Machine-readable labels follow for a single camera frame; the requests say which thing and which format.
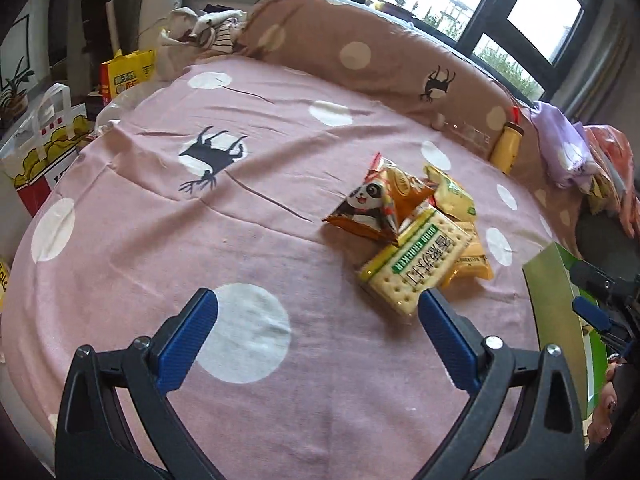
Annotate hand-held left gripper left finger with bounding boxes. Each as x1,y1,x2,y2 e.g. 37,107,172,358
55,288,219,480

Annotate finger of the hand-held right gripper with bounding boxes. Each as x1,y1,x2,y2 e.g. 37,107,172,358
570,258,614,296
573,295,629,346

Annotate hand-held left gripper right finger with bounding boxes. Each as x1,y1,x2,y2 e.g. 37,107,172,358
419,289,587,480

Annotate green cardboard box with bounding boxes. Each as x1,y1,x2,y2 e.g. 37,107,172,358
521,241,609,422

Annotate yellow orange snack packet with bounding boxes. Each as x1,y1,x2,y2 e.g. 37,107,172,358
439,229,495,289

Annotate green yellow cracker packet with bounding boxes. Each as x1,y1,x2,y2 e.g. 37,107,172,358
356,204,479,319

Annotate pale yellow green-label packet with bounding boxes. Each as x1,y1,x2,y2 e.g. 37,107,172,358
424,164,477,222

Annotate orange panda snack bag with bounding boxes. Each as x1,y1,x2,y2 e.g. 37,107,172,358
321,151,437,249

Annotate person's right hand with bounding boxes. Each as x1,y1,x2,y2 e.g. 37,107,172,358
588,359,634,445

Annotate black padded object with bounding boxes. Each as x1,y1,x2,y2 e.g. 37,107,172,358
574,204,640,263

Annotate pink floral cloth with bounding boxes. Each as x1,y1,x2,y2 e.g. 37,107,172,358
584,124,640,239

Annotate pink dotted bed sheet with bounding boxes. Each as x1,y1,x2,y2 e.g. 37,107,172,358
0,54,593,480

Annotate purple cloth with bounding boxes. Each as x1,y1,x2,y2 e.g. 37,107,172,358
529,100,602,192

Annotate yellow bottle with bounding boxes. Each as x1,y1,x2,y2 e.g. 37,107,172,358
489,120,526,177

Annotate clear plastic bottle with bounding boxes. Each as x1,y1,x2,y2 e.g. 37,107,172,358
431,114,494,157

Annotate yellow shopping bag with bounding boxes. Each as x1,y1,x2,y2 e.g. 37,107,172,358
99,48,157,107

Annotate potted plant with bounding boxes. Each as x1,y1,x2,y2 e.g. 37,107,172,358
0,54,30,122

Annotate white striped cloth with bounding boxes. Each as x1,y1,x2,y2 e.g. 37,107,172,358
159,6,249,57

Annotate black box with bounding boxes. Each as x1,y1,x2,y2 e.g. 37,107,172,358
79,0,119,69

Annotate brown dotted pillow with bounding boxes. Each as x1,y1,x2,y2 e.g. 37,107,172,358
239,0,583,243

